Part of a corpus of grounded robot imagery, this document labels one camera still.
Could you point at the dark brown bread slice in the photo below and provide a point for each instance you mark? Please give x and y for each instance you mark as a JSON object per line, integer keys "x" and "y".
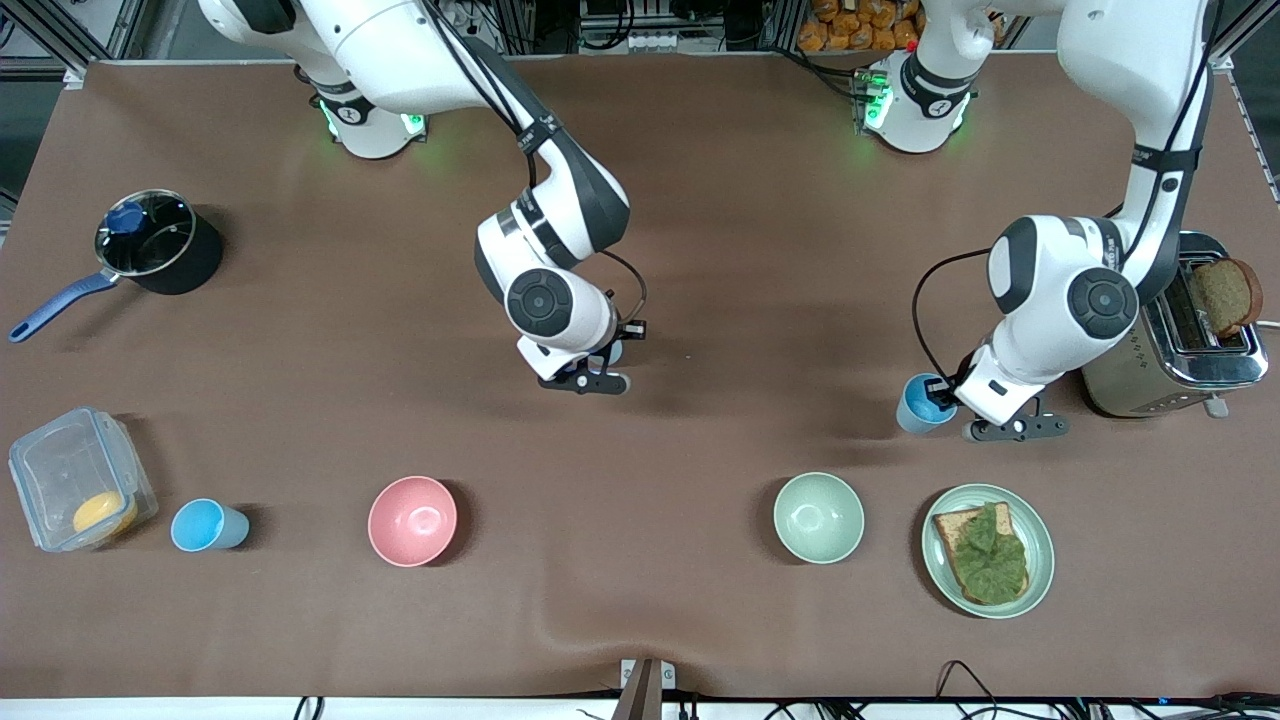
{"x": 1225, "y": 298}

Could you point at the pale green plate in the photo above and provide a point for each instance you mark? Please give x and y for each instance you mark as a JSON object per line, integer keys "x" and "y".
{"x": 1040, "y": 555}

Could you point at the metal table clamp bracket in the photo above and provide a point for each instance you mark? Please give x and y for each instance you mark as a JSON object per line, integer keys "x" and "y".
{"x": 645, "y": 690}

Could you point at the brown table cloth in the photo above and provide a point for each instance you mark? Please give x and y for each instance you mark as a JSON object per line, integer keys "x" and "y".
{"x": 640, "y": 480}

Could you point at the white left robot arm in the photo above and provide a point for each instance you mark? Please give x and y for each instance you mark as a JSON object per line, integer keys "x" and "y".
{"x": 1100, "y": 300}

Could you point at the white power strip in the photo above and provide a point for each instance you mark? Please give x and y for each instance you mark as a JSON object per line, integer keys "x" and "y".
{"x": 640, "y": 42}

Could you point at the pale green bowl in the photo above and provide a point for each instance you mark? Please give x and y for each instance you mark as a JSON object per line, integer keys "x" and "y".
{"x": 818, "y": 518}

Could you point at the green lettuce leaf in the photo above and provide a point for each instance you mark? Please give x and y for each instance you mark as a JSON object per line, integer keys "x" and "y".
{"x": 990, "y": 560}

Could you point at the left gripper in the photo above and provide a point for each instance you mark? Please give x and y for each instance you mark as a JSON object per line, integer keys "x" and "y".
{"x": 944, "y": 402}

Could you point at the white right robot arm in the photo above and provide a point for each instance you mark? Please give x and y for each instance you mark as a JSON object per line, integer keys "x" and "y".
{"x": 540, "y": 300}

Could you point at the bag of orange buns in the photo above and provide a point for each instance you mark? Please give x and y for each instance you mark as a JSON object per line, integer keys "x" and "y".
{"x": 860, "y": 25}

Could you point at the glass lid with blue knob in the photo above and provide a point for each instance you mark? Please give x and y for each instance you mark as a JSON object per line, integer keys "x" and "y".
{"x": 150, "y": 232}

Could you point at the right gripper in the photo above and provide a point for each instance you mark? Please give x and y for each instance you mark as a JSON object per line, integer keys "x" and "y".
{"x": 617, "y": 337}

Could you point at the pink bowl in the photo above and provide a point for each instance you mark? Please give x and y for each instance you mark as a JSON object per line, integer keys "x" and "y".
{"x": 412, "y": 520}

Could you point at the yellow round food piece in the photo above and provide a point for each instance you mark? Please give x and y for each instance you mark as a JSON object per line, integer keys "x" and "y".
{"x": 104, "y": 513}

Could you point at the aluminium frame profile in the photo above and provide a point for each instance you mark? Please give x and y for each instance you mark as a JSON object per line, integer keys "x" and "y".
{"x": 1240, "y": 30}
{"x": 55, "y": 42}

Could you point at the beige and chrome toaster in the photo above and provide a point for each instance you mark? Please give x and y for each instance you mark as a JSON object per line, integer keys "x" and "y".
{"x": 1200, "y": 365}

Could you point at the clear plastic food container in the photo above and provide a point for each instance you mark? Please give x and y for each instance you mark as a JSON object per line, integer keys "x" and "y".
{"x": 60, "y": 470}

